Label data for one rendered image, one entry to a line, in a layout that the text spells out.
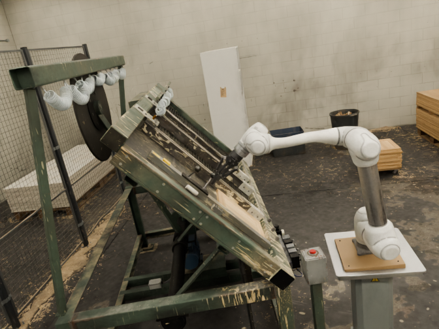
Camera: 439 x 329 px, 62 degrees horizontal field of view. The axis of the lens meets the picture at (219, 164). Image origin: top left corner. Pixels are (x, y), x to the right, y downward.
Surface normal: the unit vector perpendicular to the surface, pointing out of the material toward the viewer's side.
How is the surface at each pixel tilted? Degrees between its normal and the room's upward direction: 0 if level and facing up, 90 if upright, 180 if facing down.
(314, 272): 90
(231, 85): 90
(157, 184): 90
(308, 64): 90
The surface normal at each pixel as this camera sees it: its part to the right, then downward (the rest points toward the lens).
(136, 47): -0.11, 0.33
